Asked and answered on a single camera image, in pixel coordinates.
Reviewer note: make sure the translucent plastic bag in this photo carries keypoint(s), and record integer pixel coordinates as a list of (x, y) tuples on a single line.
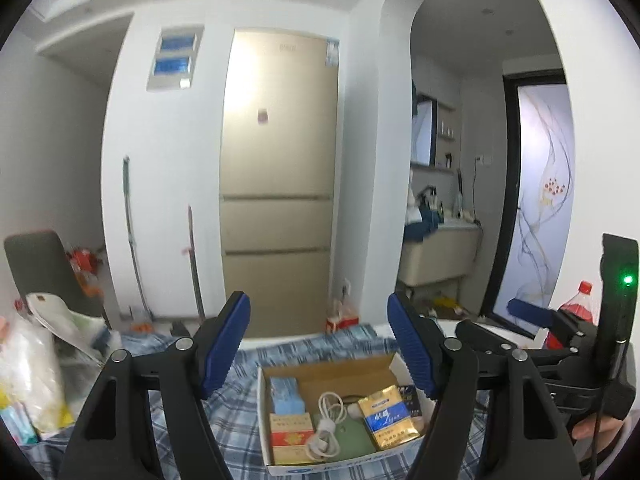
[(30, 380)]

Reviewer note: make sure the red bag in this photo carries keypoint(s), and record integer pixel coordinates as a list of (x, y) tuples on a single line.
[(82, 260)]

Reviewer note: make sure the beige sink cabinet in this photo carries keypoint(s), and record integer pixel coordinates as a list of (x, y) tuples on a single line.
[(437, 255)]

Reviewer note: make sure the white plastic bag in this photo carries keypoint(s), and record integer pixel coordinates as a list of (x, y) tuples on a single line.
[(75, 325)]

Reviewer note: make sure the orange cigarette pack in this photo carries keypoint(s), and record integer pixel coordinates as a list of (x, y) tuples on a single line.
[(291, 421)]

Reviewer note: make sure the grey chair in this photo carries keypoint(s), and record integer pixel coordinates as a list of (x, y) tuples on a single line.
[(42, 270)]

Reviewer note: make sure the grey electrical panel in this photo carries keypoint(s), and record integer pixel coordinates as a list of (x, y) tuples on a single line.
[(175, 57)]

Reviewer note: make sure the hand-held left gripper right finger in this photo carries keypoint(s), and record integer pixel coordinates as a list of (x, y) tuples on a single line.
[(412, 350)]

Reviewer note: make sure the red cigarette pack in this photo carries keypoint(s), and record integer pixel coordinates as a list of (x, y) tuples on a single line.
[(291, 444)]

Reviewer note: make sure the green pouch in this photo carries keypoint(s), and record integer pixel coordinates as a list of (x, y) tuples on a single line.
[(356, 435)]

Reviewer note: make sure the grey mop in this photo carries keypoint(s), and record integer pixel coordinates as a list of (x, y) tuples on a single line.
[(132, 240)]

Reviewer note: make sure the white socks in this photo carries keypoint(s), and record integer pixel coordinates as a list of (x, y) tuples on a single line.
[(355, 410)]

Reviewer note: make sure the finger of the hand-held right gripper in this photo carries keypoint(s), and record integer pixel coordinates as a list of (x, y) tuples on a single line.
[(480, 340), (530, 312)]

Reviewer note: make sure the bathroom mirror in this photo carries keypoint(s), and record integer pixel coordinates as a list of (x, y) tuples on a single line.
[(424, 130)]

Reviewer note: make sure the blue cloth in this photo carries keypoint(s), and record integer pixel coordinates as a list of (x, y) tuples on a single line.
[(422, 222)]

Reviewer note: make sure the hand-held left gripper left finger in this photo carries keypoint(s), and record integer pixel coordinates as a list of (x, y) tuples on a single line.
[(227, 345)]

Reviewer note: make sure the red soda bottle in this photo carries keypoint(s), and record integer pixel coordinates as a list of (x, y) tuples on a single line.
[(582, 305)]

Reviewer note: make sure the blue tissue pack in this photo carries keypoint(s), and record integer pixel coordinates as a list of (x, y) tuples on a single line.
[(286, 395)]

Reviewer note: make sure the red carton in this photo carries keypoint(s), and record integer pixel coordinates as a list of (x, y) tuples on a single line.
[(342, 321)]

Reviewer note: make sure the frosted glass door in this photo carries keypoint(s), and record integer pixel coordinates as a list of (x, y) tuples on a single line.
[(537, 200)]

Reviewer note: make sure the blue plaid tablecloth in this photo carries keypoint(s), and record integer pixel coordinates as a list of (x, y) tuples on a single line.
[(240, 440)]

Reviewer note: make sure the person's right hand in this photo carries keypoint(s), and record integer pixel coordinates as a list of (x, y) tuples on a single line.
[(597, 432)]

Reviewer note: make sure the gold and blue cigarette pack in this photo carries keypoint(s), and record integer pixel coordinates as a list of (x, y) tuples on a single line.
[(392, 416)]

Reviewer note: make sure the refrigerator label sticker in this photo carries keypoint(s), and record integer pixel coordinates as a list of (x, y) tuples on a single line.
[(331, 52)]

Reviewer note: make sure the gold refrigerator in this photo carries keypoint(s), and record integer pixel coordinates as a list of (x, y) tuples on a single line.
[(280, 185)]

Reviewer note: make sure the cardboard box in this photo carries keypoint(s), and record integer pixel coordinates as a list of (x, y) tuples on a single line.
[(345, 440)]

